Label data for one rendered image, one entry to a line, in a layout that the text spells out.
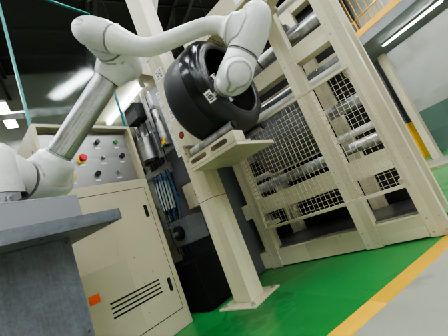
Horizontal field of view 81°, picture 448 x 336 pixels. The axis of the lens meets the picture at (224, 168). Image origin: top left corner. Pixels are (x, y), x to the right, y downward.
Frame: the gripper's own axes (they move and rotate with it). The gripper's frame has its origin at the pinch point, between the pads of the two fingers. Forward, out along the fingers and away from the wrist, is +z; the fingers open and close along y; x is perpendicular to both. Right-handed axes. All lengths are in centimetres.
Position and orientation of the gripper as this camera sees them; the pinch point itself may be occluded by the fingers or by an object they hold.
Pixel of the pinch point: (216, 93)
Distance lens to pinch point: 119.1
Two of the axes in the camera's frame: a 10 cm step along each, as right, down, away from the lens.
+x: 7.5, -6.5, 0.6
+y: 6.3, 7.4, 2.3
